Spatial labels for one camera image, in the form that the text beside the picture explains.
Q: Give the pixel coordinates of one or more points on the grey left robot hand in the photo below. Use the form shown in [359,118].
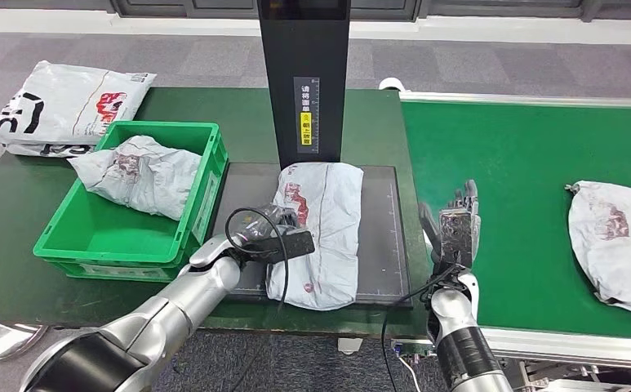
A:
[269,222]

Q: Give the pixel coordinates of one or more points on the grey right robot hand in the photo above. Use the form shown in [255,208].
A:
[466,195]

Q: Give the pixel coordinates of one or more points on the grey parcel bold red print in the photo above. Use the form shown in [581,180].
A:
[336,216]

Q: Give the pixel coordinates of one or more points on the puffy grey parcel faded print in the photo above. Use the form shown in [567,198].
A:
[147,178]

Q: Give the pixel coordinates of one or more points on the grey parcel dark red print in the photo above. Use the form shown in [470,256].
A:
[618,243]

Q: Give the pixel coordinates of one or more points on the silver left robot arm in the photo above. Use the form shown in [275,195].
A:
[158,324]

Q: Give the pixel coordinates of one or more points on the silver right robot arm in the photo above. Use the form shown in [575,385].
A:
[461,351]

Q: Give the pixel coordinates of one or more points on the green conveyor belt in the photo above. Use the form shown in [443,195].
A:
[510,162]

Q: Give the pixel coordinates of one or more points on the black inbound scanner machine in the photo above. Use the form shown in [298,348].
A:
[304,54]

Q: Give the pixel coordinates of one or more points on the flat white parcel black print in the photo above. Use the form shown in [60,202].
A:
[44,150]

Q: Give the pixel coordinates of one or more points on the large white parcel black print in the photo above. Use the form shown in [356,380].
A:
[61,97]

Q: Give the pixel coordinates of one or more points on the yellow and black ruler sticker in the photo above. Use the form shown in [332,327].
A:
[306,130]

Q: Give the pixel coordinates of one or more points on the white table foot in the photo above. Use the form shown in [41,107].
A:
[350,346]

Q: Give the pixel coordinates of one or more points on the green circuit board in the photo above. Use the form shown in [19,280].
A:
[412,348]

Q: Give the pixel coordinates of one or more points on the green plastic crate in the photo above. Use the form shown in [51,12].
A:
[104,243]

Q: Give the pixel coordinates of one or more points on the black left camera bracket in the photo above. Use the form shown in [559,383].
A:
[296,246]

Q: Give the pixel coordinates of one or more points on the black camera bracket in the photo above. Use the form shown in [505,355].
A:
[296,246]
[455,238]

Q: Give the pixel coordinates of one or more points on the black right camera bracket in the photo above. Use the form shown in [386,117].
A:
[455,238]

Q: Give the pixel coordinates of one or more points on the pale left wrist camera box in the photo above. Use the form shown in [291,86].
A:
[212,250]

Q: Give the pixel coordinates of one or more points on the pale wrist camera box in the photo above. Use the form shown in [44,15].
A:
[471,295]
[212,250]

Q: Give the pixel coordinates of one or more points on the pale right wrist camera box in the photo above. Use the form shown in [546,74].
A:
[471,295]

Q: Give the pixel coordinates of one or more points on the grey window frame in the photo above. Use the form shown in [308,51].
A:
[455,5]

